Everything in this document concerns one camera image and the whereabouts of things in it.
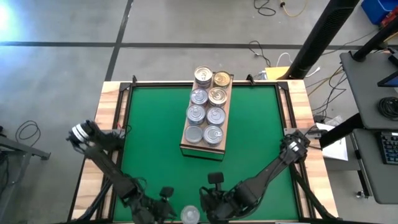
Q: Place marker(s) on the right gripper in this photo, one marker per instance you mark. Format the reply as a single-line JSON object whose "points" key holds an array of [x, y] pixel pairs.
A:
{"points": [[220, 202]]}

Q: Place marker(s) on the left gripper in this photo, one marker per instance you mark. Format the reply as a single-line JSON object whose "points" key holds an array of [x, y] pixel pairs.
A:
{"points": [[146, 210]]}

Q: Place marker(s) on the wooden shelf black metal frame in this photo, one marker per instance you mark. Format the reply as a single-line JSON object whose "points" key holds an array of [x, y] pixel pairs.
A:
{"points": [[202, 148]]}

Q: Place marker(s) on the green seafood can silver lid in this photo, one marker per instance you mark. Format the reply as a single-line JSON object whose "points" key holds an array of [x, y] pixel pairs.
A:
{"points": [[193, 134]]}

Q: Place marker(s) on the blue seafood can silver lid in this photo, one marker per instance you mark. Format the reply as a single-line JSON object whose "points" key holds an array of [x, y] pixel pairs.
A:
{"points": [[196, 114]]}

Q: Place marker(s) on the red seafood can silver lid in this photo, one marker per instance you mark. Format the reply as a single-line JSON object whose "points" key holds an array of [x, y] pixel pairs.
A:
{"points": [[199, 96]]}

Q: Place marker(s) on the green seafood can gold lid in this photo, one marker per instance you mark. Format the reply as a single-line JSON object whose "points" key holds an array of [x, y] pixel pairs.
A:
{"points": [[221, 78]]}

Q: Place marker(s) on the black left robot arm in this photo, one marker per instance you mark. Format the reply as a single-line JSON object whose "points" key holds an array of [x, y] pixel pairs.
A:
{"points": [[105, 165]]}

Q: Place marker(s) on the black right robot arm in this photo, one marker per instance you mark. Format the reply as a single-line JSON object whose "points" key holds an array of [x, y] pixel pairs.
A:
{"points": [[267, 174]]}

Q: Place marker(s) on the green table mat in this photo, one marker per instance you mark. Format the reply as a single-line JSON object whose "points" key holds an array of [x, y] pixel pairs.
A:
{"points": [[155, 140]]}

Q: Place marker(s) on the black clamp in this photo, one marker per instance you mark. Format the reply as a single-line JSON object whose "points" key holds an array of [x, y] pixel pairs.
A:
{"points": [[250, 79], [134, 80]]}

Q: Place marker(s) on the cardboard box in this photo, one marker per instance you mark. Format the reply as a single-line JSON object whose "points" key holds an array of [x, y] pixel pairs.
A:
{"points": [[275, 73]]}

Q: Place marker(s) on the white paper sheet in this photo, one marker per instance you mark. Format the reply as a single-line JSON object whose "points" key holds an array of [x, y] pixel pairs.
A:
{"points": [[337, 149]]}

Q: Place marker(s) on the black desk leg bar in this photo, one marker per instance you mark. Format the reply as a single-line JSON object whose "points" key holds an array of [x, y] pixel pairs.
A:
{"points": [[342, 130]]}

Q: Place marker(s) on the black caster wheel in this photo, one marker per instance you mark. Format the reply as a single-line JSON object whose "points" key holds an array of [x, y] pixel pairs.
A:
{"points": [[360, 194]]}

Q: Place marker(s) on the grey metal stand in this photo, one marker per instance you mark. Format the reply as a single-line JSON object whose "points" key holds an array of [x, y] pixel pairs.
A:
{"points": [[25, 148]]}

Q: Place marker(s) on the grey desk top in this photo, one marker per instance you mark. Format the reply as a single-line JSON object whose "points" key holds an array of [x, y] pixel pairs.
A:
{"points": [[360, 93], [370, 174]]}

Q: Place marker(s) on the black keyboard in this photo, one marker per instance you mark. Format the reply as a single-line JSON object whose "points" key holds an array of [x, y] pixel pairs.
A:
{"points": [[390, 149]]}

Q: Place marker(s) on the black corrugated column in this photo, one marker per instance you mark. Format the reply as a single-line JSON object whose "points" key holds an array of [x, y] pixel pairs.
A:
{"points": [[320, 34]]}

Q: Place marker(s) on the tablet with blue screen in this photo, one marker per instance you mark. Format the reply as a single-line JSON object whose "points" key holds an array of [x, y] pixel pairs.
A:
{"points": [[390, 81]]}

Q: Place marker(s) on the black desk pole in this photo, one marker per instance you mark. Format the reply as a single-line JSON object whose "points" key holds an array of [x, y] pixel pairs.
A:
{"points": [[376, 40]]}

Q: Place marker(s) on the blue plastic bin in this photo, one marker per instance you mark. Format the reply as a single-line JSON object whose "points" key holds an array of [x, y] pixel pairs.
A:
{"points": [[377, 9]]}

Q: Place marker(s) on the red box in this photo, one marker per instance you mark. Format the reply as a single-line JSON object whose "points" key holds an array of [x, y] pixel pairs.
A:
{"points": [[390, 20]]}

